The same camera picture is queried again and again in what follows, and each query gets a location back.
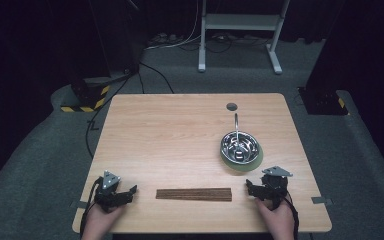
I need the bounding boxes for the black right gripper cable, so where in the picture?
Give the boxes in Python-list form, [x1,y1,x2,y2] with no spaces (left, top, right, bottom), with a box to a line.
[281,191,300,240]

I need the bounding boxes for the person's right hand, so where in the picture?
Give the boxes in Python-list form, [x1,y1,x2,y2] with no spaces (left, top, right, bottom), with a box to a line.
[254,197,296,240]

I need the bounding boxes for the person's left hand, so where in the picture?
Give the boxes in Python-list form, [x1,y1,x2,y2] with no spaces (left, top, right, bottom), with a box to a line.
[80,202,128,240]

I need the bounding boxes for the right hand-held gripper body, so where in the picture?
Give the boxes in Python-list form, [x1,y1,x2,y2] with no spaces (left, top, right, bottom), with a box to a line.
[260,165,294,211]

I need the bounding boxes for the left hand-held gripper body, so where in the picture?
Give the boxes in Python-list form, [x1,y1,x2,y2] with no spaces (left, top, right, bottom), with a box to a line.
[94,170,129,213]

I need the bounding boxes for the grey tape piece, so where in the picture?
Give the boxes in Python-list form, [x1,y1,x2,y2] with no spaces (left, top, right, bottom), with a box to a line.
[310,196,334,206]
[69,200,90,210]

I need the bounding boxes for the power strip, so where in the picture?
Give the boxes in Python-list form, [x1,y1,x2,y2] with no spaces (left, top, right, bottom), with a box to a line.
[148,32,183,47]

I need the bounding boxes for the row of brown chopsticks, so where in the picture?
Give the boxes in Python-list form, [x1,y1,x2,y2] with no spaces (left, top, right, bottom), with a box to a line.
[155,187,233,203]

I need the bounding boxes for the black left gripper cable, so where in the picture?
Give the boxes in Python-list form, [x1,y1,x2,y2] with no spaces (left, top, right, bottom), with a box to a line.
[79,177,104,238]

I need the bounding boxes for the yellow black striped stand base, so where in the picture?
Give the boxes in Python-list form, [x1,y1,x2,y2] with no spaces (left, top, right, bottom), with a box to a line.
[59,77,111,114]

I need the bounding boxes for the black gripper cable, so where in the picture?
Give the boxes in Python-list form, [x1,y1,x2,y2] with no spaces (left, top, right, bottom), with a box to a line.
[79,177,104,238]
[281,191,300,240]

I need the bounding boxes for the tangled black cables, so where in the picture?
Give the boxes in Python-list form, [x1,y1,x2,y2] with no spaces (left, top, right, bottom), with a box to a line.
[179,32,272,54]

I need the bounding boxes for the white floor cable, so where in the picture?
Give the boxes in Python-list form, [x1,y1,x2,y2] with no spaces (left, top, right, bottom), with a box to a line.
[144,0,202,52]

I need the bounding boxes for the metal spoon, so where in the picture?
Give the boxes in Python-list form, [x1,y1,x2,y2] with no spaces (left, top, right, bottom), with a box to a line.
[232,112,246,160]

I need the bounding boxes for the steel bowl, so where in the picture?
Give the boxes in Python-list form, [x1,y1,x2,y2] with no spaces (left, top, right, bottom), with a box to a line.
[220,130,261,166]

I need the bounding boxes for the black floor cable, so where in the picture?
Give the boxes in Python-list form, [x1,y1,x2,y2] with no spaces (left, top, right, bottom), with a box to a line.
[85,61,175,158]

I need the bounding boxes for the white metal stand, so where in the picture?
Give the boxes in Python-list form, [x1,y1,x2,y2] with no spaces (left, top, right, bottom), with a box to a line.
[197,0,291,75]

